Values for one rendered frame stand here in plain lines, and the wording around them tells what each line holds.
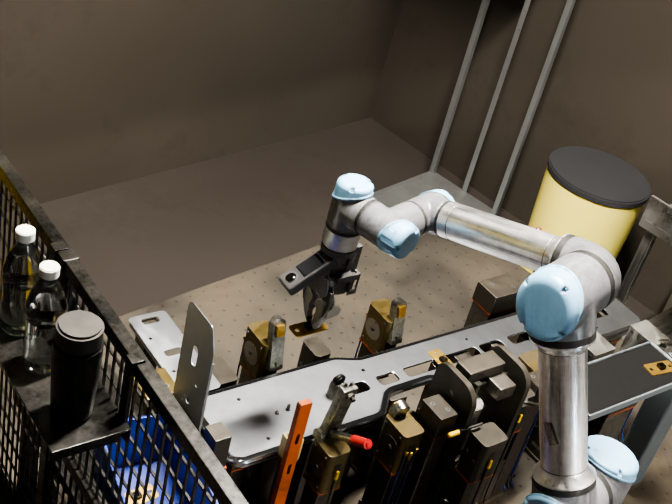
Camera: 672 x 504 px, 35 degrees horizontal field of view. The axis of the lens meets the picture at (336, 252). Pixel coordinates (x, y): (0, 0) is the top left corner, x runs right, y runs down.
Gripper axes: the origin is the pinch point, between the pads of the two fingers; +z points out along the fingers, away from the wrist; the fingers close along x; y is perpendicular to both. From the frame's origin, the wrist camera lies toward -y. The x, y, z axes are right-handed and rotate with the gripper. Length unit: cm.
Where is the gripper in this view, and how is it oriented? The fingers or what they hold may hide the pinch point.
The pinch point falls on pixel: (310, 321)
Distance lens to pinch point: 227.0
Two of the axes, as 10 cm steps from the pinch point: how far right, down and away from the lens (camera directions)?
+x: -5.6, -5.7, 6.1
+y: 8.0, -1.7, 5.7
